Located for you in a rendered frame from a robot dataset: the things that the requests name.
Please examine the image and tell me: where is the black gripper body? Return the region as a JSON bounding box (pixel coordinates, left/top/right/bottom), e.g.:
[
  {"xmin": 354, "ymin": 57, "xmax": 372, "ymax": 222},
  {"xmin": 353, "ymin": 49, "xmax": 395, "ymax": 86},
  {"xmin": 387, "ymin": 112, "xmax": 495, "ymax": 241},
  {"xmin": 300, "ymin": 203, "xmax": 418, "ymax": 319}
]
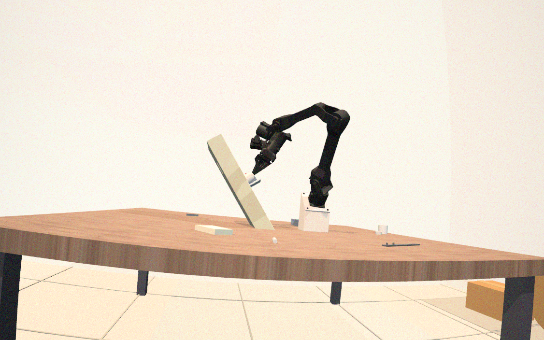
[{"xmin": 255, "ymin": 140, "xmax": 281, "ymax": 163}]

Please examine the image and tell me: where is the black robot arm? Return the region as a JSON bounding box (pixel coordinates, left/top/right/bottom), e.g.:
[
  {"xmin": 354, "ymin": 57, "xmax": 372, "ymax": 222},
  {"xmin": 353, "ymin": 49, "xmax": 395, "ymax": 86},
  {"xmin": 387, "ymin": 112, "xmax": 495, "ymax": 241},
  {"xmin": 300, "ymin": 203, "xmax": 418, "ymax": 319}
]
[{"xmin": 250, "ymin": 102, "xmax": 350, "ymax": 208}]

